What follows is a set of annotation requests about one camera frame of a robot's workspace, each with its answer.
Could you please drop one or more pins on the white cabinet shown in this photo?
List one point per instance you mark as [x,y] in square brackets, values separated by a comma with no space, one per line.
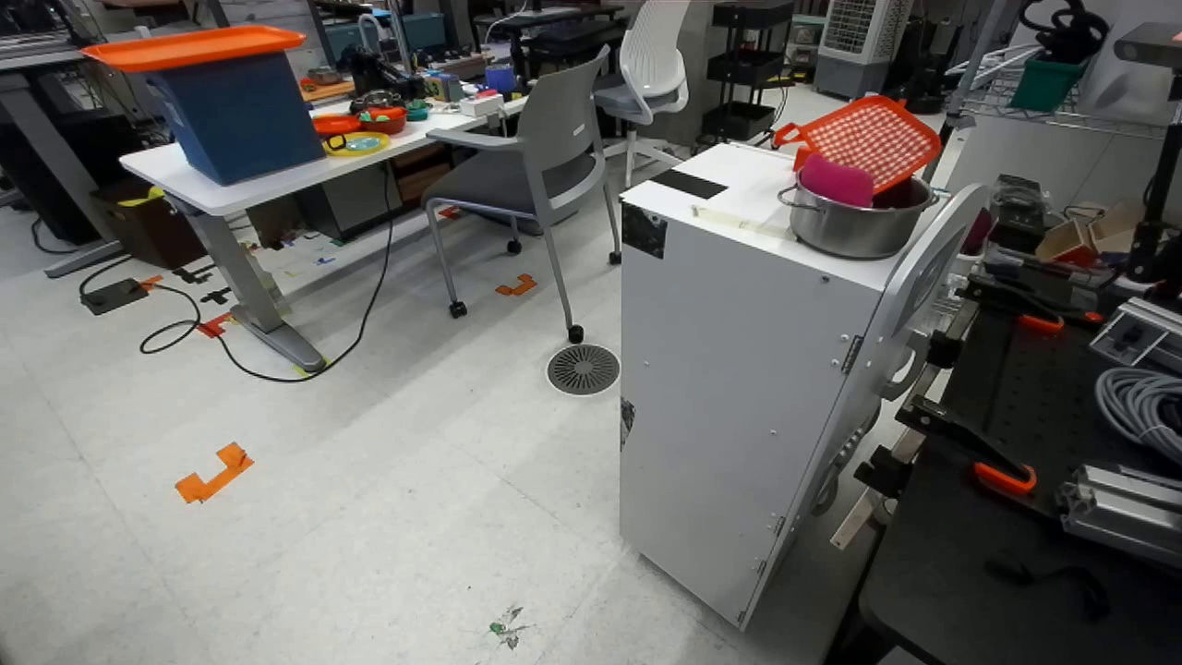
[726,407]

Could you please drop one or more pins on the grey office chair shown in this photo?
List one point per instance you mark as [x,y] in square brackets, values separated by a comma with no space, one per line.
[561,115]

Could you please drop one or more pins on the steel pot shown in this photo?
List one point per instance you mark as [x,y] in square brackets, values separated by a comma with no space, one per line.
[853,231]

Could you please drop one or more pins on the white office chair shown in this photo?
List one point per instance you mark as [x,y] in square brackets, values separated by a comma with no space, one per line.
[651,62]

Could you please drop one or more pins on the pink plastic utensil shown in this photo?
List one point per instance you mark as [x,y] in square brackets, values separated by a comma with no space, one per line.
[838,178]

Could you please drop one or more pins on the yellow green plate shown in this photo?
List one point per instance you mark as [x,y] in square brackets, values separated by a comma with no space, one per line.
[355,147]

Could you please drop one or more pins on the black shelf cart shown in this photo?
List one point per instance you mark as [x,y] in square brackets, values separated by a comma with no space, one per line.
[751,68]

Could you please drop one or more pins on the orange bowls on desk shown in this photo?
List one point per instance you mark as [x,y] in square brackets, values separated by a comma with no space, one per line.
[355,121]

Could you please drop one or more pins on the orange plastic colander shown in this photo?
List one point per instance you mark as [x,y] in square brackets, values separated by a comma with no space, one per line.
[875,137]

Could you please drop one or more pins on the white desk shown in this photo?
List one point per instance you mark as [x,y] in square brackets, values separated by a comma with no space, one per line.
[236,185]

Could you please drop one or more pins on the white air cooler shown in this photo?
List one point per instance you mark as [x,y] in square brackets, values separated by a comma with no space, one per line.
[855,41]

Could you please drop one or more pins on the blue storage bin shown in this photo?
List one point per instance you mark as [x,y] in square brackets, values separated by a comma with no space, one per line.
[236,115]

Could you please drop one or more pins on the large orange tape mark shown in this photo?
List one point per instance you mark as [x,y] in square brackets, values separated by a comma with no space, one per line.
[198,486]

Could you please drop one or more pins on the black pegboard work table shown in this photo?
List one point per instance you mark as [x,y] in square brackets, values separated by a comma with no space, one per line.
[984,529]

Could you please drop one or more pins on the black power brick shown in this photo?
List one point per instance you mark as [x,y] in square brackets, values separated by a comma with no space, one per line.
[118,297]

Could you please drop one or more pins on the orange bin lid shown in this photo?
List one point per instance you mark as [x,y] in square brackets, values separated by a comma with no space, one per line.
[187,49]

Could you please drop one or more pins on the green box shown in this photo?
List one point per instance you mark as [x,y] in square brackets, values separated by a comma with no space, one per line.
[1047,83]

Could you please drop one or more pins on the grey plate with black part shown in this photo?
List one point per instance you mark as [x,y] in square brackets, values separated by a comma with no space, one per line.
[1138,334]

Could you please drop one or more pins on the aluminium extrusion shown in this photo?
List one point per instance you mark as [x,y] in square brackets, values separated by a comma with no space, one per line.
[1120,504]

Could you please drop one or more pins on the grey side desk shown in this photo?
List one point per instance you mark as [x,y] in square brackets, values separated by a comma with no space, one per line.
[50,135]

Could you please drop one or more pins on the black camera stand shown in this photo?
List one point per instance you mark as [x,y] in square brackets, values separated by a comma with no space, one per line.
[1167,161]

